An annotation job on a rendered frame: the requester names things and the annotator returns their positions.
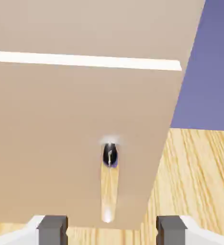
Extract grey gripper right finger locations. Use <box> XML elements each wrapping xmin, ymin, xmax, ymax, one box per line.
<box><xmin>156</xmin><ymin>215</ymin><xmax>224</xmax><ymax>245</ymax></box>

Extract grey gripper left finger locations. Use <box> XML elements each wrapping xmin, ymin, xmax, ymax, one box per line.
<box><xmin>0</xmin><ymin>215</ymin><xmax>68</xmax><ymax>245</ymax></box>

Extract light wood cabinet door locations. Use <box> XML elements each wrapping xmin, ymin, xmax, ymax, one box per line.
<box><xmin>0</xmin><ymin>61</ymin><xmax>182</xmax><ymax>231</ymax></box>

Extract light wood cabinet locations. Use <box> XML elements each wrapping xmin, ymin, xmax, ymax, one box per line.
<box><xmin>0</xmin><ymin>0</ymin><xmax>207</xmax><ymax>231</ymax></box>

